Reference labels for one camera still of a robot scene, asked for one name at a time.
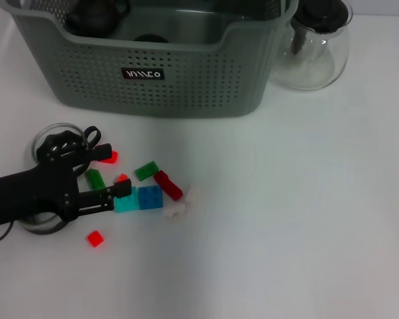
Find blue square plate brick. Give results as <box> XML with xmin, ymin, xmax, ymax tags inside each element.
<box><xmin>138</xmin><ymin>185</ymin><xmax>164</xmax><ymax>211</ymax></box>

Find large bright red brick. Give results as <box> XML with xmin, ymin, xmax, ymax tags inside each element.
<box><xmin>98</xmin><ymin>150</ymin><xmax>120</xmax><ymax>165</ymax></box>

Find grey-green perforated storage bin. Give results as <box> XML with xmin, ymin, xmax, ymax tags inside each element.
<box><xmin>0</xmin><ymin>0</ymin><xmax>300</xmax><ymax>118</ymax></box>

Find long green brick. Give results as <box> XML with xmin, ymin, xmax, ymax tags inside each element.
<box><xmin>86</xmin><ymin>168</ymin><xmax>106</xmax><ymax>191</ymax></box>

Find black clay teapot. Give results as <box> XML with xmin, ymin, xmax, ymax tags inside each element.
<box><xmin>66</xmin><ymin>0</ymin><xmax>132</xmax><ymax>37</ymax></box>

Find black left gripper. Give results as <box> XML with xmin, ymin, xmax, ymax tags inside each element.
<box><xmin>0</xmin><ymin>131</ymin><xmax>134</xmax><ymax>230</ymax></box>

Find cyan square plate brick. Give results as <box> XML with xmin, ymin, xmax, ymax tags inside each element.
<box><xmin>114</xmin><ymin>186</ymin><xmax>140</xmax><ymax>213</ymax></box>

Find small red square brick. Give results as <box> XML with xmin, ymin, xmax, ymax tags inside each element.
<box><xmin>86</xmin><ymin>229</ymin><xmax>106</xmax><ymax>249</ymax></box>

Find flat green brick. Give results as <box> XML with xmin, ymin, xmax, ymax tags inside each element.
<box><xmin>135</xmin><ymin>161</ymin><xmax>160</xmax><ymax>181</ymax></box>

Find long dark red brick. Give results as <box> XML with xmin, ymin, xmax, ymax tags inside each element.
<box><xmin>154</xmin><ymin>170</ymin><xmax>184</xmax><ymax>201</ymax></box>

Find white brick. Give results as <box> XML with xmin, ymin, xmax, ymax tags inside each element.
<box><xmin>185</xmin><ymin>184</ymin><xmax>202</xmax><ymax>203</ymax></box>
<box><xmin>162</xmin><ymin>203</ymin><xmax>190</xmax><ymax>220</ymax></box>

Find glass teapot with black lid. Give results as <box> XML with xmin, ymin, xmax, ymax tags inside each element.
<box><xmin>271</xmin><ymin>0</ymin><xmax>350</xmax><ymax>91</ymax></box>

